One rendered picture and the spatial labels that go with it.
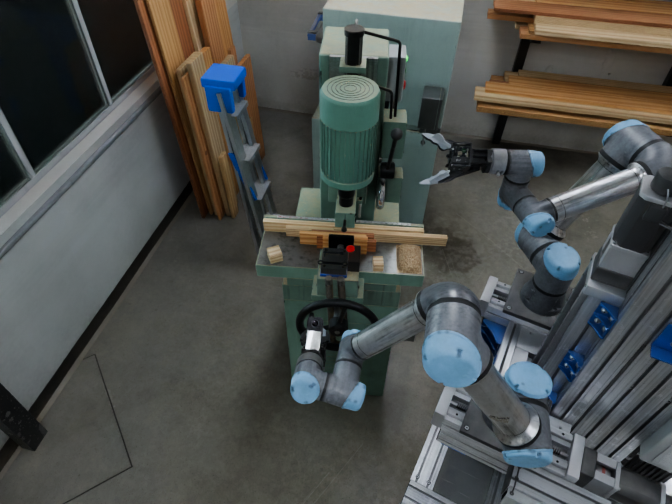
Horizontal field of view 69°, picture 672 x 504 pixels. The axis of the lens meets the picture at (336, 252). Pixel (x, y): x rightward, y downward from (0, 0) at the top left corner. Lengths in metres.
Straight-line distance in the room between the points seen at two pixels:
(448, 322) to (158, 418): 1.78
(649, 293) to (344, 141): 0.86
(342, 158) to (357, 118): 0.15
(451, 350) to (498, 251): 2.26
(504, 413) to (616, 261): 0.46
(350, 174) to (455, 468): 1.25
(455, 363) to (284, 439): 1.48
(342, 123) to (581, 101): 2.39
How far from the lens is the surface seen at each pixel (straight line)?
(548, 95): 3.58
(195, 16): 3.13
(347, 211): 1.69
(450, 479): 2.14
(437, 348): 1.00
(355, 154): 1.49
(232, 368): 2.58
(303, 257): 1.76
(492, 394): 1.15
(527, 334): 1.90
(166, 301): 2.91
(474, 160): 1.48
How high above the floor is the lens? 2.19
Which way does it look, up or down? 46 degrees down
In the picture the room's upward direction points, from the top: 1 degrees clockwise
